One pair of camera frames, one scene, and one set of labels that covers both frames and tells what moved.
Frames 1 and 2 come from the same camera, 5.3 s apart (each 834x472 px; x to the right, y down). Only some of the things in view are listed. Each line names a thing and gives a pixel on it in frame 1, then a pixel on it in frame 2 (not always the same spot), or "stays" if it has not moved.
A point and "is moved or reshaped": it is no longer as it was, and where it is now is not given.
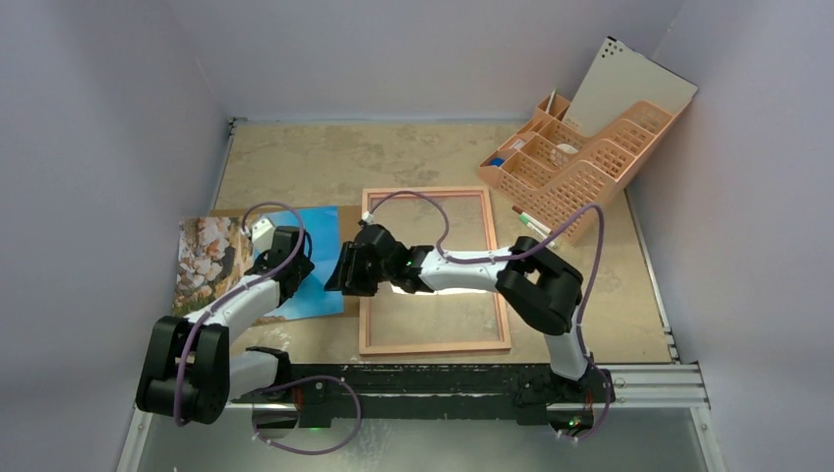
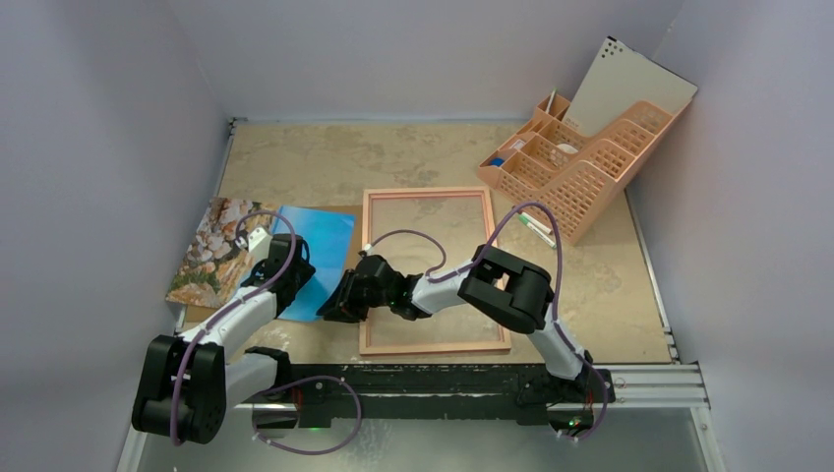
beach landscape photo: x=213 y=251 is moved or reshaped
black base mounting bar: x=340 y=394 stays
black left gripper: x=305 y=266 stays
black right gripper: x=355 y=265 -> x=350 y=294
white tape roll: x=566 y=147 stays
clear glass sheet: x=434 y=318 stays
